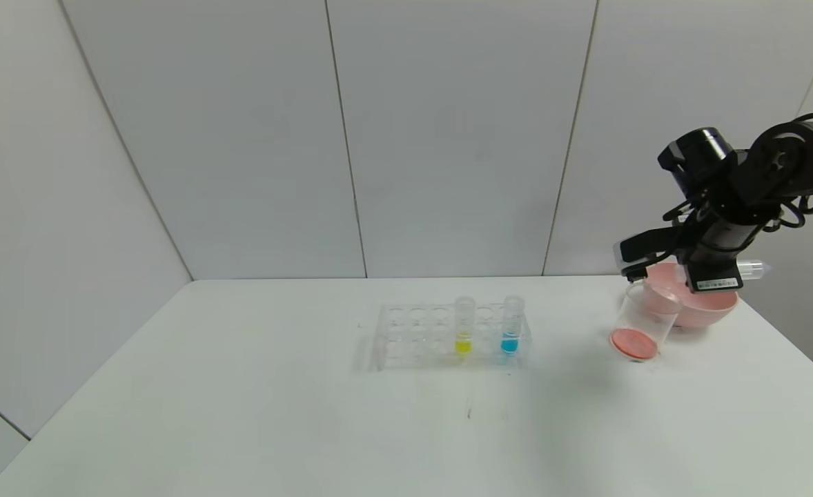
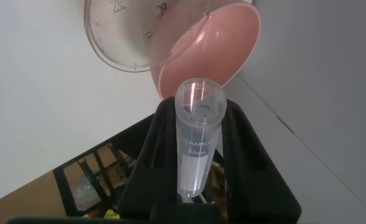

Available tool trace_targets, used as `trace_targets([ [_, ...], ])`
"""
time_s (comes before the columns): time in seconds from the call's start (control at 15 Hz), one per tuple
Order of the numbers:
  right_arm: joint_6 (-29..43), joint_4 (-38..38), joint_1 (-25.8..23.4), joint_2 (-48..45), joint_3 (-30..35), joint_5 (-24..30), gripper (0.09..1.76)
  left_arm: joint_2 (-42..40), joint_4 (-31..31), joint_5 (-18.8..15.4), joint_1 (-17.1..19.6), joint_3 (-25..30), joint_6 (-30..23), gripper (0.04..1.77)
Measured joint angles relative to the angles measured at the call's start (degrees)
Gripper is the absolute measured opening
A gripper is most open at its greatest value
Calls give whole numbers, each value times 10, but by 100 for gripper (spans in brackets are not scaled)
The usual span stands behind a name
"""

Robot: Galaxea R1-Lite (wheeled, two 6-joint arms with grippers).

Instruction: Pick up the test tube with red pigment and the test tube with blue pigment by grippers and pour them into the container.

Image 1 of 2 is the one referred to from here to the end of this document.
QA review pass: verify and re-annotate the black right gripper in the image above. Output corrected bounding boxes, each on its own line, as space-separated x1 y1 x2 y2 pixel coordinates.
682 218 760 294

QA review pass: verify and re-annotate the test tube with blue pigment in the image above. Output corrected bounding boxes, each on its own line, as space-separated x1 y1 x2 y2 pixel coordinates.
500 296 524 357

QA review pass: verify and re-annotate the test tube with yellow pigment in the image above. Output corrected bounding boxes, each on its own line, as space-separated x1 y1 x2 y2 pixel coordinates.
453 297 475 357

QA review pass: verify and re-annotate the clear plastic test tube rack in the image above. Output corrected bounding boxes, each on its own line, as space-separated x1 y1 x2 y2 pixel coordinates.
372 301 533 372

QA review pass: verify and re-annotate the pink bowl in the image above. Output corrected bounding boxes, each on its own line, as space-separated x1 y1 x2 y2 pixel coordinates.
643 262 739 329

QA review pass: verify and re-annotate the clear glass beaker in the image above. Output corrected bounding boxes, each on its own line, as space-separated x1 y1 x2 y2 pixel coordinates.
609 282 680 363

